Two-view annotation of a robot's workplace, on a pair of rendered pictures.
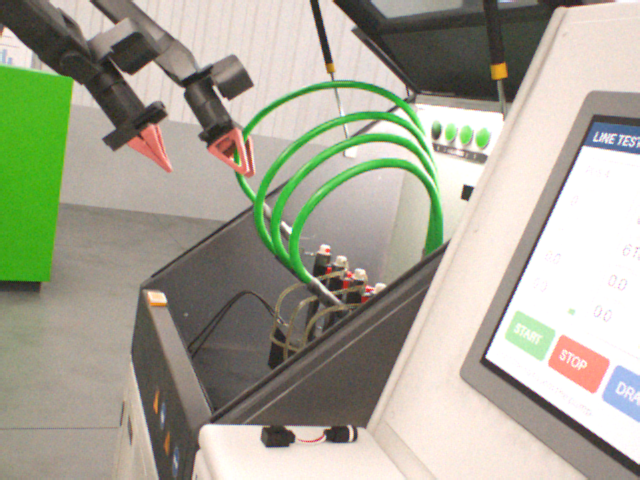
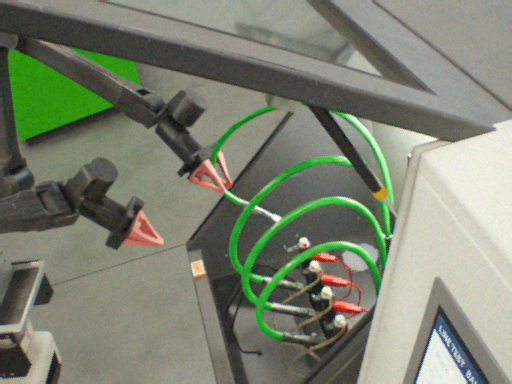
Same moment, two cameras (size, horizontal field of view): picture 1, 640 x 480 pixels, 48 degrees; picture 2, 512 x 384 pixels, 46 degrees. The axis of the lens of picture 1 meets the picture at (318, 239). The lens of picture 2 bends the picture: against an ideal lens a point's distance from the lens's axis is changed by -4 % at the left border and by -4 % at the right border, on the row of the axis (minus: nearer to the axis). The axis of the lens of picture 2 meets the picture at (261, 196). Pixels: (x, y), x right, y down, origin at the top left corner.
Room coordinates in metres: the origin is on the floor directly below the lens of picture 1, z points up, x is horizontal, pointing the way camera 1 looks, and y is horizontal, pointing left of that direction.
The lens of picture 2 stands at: (0.22, -0.21, 2.01)
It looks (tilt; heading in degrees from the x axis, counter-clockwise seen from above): 35 degrees down; 15
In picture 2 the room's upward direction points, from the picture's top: 12 degrees counter-clockwise
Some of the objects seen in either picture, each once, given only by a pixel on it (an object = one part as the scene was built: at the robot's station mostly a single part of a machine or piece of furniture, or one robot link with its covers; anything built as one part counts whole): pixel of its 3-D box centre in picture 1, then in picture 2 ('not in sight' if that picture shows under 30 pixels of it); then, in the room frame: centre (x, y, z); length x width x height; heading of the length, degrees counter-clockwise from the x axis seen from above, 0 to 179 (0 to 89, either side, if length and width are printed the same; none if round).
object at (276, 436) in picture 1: (310, 434); not in sight; (0.81, -0.03, 0.99); 0.12 x 0.02 x 0.02; 116
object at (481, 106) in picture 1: (489, 108); not in sight; (1.32, -0.26, 1.43); 0.54 x 0.03 x 0.02; 21
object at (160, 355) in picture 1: (166, 386); (221, 353); (1.14, 0.21, 0.87); 0.62 x 0.04 x 0.16; 21
